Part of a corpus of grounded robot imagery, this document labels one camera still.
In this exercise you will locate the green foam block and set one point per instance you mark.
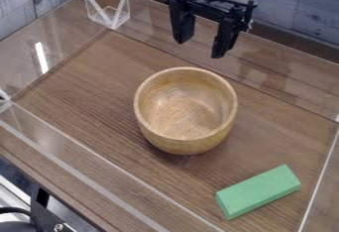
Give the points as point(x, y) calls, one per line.
point(256, 191)

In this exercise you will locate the wooden bowl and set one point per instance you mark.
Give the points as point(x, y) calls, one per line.
point(186, 108)

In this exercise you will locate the black table frame bracket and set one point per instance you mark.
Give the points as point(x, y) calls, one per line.
point(52, 215)

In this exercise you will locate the clear acrylic corner bracket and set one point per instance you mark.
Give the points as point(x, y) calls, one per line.
point(108, 16)

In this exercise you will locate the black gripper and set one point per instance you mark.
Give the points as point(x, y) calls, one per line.
point(238, 9)

